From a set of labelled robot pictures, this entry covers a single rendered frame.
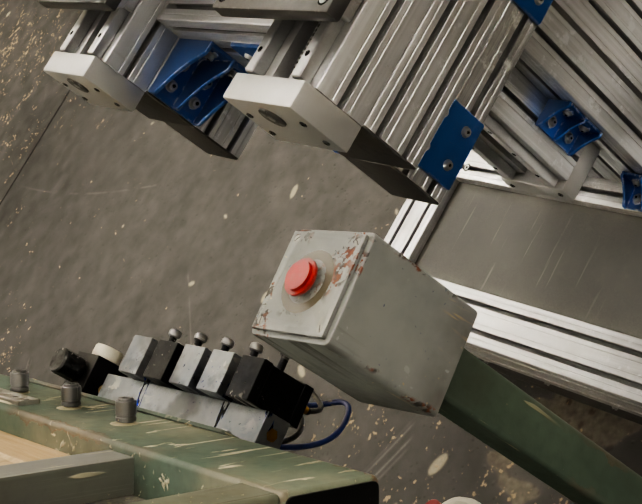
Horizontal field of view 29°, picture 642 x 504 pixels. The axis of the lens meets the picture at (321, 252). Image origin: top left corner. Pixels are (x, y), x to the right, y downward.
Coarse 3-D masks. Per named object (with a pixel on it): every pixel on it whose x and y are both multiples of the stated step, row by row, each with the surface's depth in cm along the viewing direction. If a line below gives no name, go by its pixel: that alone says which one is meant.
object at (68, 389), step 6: (66, 384) 154; (72, 384) 154; (78, 384) 154; (66, 390) 153; (72, 390) 153; (78, 390) 154; (66, 396) 153; (72, 396) 153; (78, 396) 154; (66, 402) 153; (72, 402) 153; (78, 402) 154
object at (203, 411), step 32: (64, 352) 175; (96, 352) 179; (128, 352) 169; (160, 352) 163; (192, 352) 158; (224, 352) 154; (256, 352) 156; (96, 384) 176; (128, 384) 169; (160, 384) 164; (192, 384) 156; (224, 384) 151; (256, 384) 147; (288, 384) 150; (160, 416) 148; (192, 416) 156; (224, 416) 151; (256, 416) 147; (288, 416) 150; (288, 448) 149
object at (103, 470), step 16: (16, 464) 127; (32, 464) 127; (48, 464) 127; (64, 464) 127; (80, 464) 128; (96, 464) 128; (112, 464) 130; (128, 464) 131; (0, 480) 122; (16, 480) 123; (32, 480) 124; (48, 480) 125; (64, 480) 126; (80, 480) 127; (96, 480) 128; (112, 480) 130; (128, 480) 131; (0, 496) 122; (16, 496) 123; (32, 496) 124; (48, 496) 125; (64, 496) 126; (80, 496) 127; (96, 496) 128; (112, 496) 130
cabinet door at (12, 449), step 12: (0, 432) 154; (0, 444) 147; (12, 444) 147; (24, 444) 147; (36, 444) 147; (0, 456) 142; (12, 456) 141; (24, 456) 141; (36, 456) 141; (48, 456) 141; (60, 456) 141
